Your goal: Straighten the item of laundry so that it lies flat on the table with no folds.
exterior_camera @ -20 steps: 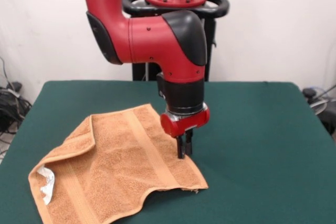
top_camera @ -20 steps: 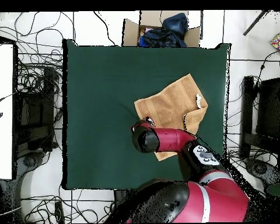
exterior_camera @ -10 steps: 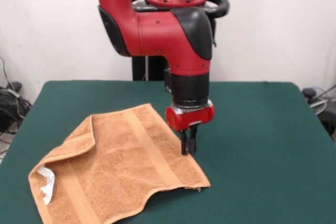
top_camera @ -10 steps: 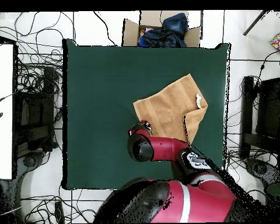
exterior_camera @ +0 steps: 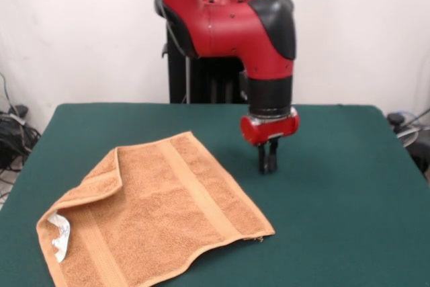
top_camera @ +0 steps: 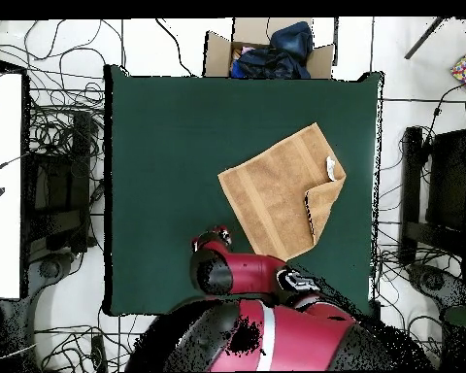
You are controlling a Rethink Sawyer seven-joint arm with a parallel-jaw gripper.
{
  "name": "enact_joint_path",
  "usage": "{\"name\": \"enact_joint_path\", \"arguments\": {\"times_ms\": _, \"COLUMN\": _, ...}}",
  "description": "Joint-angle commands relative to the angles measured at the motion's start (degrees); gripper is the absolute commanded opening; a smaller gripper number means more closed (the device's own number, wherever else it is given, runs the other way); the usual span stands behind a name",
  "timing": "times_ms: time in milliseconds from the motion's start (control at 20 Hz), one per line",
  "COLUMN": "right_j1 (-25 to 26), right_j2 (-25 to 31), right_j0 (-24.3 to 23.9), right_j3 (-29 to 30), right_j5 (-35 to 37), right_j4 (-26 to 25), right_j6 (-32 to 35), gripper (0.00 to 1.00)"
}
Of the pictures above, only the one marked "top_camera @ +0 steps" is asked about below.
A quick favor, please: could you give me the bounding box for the black power strip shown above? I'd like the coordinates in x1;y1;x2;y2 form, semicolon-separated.
90;333;110;373

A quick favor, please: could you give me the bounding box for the black floor cable tangle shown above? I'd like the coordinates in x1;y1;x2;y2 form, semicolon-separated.
34;323;141;373

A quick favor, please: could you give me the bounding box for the gray round chair base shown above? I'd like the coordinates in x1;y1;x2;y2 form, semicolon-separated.
22;252;77;312
406;262;466;309

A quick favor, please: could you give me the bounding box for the dark green table cloth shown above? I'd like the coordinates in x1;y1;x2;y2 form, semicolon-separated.
103;64;385;318

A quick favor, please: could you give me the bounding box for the white side table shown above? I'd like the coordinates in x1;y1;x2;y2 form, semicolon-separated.
0;71;25;301

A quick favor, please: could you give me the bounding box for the dark blue clothing pile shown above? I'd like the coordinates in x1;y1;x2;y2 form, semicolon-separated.
230;20;315;80

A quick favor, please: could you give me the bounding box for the dark thin rod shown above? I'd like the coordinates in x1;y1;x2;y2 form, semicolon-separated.
403;17;449;60

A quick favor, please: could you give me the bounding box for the orange terry towel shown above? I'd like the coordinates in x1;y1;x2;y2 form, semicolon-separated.
216;121;348;262

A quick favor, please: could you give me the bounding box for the brown cardboard box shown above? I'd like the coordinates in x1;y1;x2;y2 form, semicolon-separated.
203;17;336;80

